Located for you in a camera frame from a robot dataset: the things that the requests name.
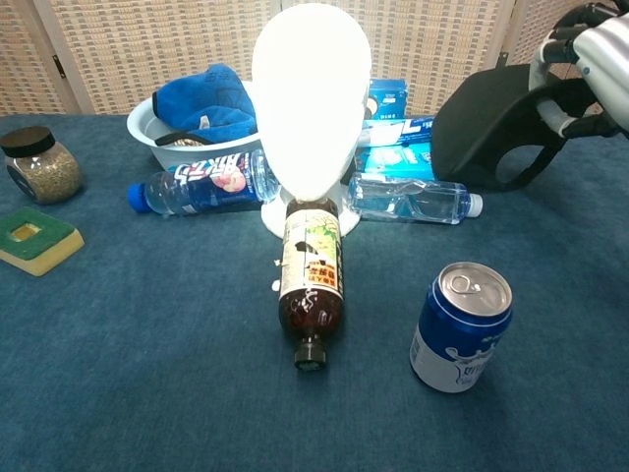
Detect glass jar black lid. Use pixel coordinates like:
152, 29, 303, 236
0, 126, 84, 206

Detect green yellow sponge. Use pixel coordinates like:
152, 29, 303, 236
0, 206, 86, 277

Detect clear crushed water bottle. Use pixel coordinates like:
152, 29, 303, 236
347, 171, 485, 226

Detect blue label water bottle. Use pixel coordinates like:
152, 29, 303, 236
127, 149, 282, 217

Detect blue tablecloth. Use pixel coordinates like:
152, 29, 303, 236
0, 113, 629, 472

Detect blue white toothpaste tube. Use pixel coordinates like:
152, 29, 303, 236
361, 116, 436, 148

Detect black rimmed scrubber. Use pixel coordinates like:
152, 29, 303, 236
154, 131, 216, 148

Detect woven folding screen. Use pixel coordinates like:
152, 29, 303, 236
0, 0, 591, 117

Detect blue cloth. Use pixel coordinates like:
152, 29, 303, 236
150, 62, 259, 145

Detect white plastic basin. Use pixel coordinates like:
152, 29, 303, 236
126, 81, 264, 171

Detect brown tea bottle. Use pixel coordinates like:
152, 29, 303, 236
277, 196, 345, 371

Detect dark baseball cap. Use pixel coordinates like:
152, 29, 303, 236
430, 63, 610, 193

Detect small blue carton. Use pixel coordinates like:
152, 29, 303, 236
364, 78, 409, 122

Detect light blue toothpaste box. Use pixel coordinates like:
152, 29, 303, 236
353, 143, 438, 182

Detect blue white drink can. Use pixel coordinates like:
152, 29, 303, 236
409, 261, 514, 394

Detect white mannequin head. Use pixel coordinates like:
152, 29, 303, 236
250, 2, 372, 237

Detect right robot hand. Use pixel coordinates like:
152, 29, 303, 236
528, 2, 629, 140

